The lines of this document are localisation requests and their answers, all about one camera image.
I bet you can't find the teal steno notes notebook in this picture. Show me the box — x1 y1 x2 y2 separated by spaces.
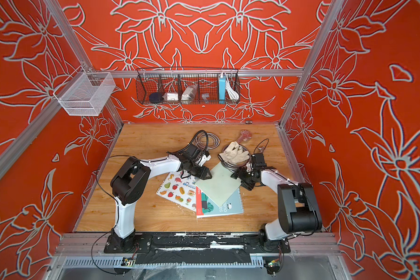
196 187 244 218

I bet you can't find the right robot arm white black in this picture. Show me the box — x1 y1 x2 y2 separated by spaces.
231 138 323 252

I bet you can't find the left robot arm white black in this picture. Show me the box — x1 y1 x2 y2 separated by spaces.
104 130 212 254

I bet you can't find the beige work glove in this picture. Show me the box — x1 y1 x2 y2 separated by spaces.
219 141 250 165

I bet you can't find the white sticker picture notebook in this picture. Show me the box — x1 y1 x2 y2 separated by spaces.
156 171 197 212

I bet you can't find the clear plastic bag in basket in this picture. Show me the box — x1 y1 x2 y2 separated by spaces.
181 85 198 105

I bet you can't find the small metal clip in basket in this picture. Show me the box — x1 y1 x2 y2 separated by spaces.
201 93 210 104

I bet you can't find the white small box in basket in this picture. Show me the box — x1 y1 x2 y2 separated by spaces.
163 92 180 103

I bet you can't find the dark round object in basket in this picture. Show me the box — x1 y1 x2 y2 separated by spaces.
149 92 164 104

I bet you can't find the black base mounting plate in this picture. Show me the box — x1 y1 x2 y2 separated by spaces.
104 232 291 266

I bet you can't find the light blue box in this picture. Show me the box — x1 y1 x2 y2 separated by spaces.
218 73 226 105

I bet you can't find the small coiled metal hose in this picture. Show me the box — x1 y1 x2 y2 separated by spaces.
195 131 221 151

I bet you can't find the white cable in basket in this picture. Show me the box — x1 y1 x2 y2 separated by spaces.
225 77 240 101

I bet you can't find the black wire wall basket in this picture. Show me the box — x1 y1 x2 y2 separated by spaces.
135 67 241 105

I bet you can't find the white wire basket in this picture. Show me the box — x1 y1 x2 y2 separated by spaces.
56 72 116 117

